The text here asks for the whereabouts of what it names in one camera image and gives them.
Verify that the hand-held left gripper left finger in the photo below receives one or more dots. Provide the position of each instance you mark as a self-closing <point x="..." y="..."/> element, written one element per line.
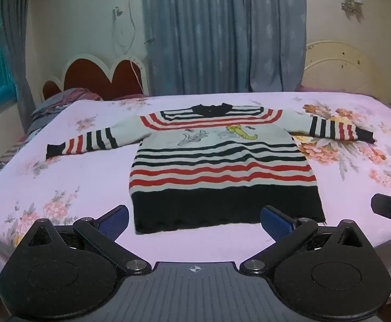
<point x="115" y="222"/>

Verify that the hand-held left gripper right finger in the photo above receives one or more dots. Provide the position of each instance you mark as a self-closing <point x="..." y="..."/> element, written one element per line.
<point x="276" y="223"/>

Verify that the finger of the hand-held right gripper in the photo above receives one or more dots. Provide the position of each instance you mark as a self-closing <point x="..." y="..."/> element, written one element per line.
<point x="388" y="206"/>

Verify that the striped knit sweater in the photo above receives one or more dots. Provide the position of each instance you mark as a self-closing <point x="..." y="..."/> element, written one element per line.
<point x="215" y="174"/>

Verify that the striped bed cover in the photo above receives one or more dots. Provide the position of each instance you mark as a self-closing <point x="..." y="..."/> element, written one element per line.
<point x="14" y="147"/>

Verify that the dark pink bedding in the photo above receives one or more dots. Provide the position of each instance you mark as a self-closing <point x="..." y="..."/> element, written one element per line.
<point x="128" y="96"/>

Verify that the purple striped blanket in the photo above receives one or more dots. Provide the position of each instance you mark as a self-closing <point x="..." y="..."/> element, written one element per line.
<point x="64" y="97"/>

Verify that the cream rounded headboard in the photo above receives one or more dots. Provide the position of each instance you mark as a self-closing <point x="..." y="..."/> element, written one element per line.
<point x="336" y="70"/>

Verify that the red heart-shaped headboard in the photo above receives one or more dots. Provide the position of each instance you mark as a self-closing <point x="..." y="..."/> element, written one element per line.
<point x="81" y="77"/>

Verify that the blue-grey patterned curtain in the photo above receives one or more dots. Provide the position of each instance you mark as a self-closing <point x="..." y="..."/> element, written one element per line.
<point x="215" y="33"/>

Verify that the plain grey curtain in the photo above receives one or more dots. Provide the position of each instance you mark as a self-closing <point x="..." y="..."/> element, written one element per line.
<point x="14" y="40"/>

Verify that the glass wall lamp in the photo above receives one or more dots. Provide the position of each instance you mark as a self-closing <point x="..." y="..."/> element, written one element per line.
<point x="350" y="3"/>

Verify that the white wall socket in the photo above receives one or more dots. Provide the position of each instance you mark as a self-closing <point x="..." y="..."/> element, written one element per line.
<point x="116" y="12"/>

